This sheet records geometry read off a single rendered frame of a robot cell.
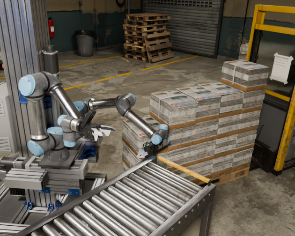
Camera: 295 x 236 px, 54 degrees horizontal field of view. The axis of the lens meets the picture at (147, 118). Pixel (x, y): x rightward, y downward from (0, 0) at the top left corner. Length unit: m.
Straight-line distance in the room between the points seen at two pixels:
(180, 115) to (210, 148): 0.58
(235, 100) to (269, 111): 0.89
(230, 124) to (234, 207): 0.83
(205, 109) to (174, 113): 0.36
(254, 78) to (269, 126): 0.92
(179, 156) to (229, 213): 0.75
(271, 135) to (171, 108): 1.69
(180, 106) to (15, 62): 1.32
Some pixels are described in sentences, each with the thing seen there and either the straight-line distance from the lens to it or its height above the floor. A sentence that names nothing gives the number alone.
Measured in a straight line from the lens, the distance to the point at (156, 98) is 2.65.
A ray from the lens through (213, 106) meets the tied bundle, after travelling 2.78.
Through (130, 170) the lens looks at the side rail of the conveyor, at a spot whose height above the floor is 0.80.
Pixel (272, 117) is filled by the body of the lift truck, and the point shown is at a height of 0.61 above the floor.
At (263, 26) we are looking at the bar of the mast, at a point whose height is 1.63.
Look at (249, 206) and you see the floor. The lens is 3.19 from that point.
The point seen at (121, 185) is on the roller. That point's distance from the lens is 1.90.
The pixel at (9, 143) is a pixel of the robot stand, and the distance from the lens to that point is 2.41.
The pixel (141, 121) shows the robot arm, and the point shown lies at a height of 1.01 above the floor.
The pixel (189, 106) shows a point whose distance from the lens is 2.56.
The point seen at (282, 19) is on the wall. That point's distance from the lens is 9.09.
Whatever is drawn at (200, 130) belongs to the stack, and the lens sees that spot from 2.79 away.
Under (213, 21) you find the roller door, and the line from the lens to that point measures 9.85.
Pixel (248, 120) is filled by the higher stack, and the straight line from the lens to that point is 3.20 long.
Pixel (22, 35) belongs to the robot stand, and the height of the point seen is 1.65.
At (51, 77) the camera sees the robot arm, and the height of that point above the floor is 1.43.
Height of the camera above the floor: 1.94
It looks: 24 degrees down
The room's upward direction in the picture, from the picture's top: 2 degrees clockwise
